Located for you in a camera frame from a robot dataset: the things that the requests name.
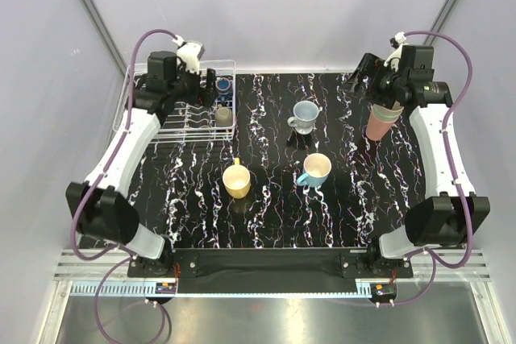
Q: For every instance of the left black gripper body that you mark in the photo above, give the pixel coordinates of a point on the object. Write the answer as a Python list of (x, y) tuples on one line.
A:
[(187, 88)]

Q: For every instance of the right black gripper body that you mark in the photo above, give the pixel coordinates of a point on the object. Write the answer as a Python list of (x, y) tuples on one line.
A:
[(383, 88)]

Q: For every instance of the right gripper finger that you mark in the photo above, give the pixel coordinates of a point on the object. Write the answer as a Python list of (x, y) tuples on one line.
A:
[(356, 85), (368, 66)]

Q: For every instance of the dark blue mug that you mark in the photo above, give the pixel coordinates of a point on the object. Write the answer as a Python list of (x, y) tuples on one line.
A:
[(224, 90)]

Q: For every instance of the beige small mug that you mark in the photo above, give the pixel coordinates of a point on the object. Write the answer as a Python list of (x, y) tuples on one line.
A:
[(223, 117)]

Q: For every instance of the pink plastic cup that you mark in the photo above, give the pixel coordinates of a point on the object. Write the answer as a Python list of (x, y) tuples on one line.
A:
[(377, 128)]

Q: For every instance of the white grey mug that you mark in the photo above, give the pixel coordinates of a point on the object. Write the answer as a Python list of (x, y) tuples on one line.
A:
[(304, 116)]

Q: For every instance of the yellow cup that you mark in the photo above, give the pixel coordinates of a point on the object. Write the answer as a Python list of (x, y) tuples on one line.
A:
[(237, 180)]

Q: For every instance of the light blue cup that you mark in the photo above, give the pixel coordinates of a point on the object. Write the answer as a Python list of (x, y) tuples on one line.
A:
[(316, 169)]

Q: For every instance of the mint green cup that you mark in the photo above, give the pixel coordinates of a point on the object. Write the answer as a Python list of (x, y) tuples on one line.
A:
[(382, 119)]

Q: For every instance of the tan beige tall cup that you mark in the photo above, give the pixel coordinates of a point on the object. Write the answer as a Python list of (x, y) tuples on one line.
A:
[(387, 112)]

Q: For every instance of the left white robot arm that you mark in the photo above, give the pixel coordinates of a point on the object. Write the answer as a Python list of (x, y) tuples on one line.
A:
[(99, 205)]

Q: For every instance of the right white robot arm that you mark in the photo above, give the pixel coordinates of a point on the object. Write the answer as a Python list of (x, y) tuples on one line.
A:
[(451, 211)]

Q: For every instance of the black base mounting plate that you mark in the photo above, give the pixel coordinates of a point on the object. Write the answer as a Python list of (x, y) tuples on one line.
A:
[(348, 263)]

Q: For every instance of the left orange connector box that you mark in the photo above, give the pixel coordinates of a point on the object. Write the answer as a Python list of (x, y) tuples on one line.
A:
[(166, 287)]

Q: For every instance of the orange connector box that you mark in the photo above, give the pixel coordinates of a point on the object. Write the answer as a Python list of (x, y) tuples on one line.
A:
[(388, 291), (166, 287)]

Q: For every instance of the right orange connector box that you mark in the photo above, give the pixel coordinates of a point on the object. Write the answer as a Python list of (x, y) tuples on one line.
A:
[(388, 291)]

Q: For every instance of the white wire dish rack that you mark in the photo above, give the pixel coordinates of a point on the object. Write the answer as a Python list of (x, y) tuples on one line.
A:
[(201, 122)]

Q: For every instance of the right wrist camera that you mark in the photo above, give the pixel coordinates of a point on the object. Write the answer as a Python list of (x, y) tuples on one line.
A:
[(397, 43)]

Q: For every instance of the slotted cable duct rail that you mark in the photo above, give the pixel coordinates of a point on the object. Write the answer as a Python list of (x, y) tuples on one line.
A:
[(344, 289)]

